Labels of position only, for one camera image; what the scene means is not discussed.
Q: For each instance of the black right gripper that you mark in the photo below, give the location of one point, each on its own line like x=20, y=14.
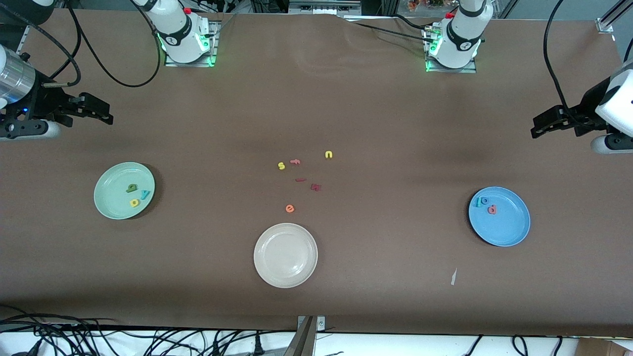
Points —
x=47, y=100

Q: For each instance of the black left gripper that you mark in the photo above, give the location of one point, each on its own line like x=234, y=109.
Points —
x=585, y=111

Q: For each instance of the green foam letter b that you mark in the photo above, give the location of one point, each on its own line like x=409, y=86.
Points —
x=127, y=189

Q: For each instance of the teal foam letter y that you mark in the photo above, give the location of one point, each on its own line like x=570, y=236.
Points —
x=144, y=194

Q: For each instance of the green plate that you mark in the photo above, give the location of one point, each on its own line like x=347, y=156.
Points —
x=111, y=198

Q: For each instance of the blue plate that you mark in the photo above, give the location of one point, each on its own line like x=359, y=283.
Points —
x=509, y=227

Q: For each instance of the orange background clutter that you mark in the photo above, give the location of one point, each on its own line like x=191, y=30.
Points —
x=425, y=4

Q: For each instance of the cardboard box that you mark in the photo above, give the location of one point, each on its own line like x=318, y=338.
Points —
x=606, y=348

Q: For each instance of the white plate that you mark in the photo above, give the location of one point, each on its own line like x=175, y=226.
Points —
x=285, y=255

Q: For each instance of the grey equipment box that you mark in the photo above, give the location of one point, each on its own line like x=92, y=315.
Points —
x=324, y=7

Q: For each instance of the metal table edge rail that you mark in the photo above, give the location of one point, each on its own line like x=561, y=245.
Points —
x=22, y=42

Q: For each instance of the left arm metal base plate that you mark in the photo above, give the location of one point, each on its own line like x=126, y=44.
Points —
x=460, y=70

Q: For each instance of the aluminium profile rail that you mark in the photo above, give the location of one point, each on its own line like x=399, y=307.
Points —
x=606, y=23

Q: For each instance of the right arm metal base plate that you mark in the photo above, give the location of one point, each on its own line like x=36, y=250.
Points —
x=212, y=44

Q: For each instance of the aluminium frame posts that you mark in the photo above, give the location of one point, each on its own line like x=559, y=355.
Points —
x=388, y=6

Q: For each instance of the small metal bracket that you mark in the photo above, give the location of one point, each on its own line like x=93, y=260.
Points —
x=320, y=324

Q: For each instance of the grey metal post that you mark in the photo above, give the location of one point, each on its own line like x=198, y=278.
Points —
x=302, y=343

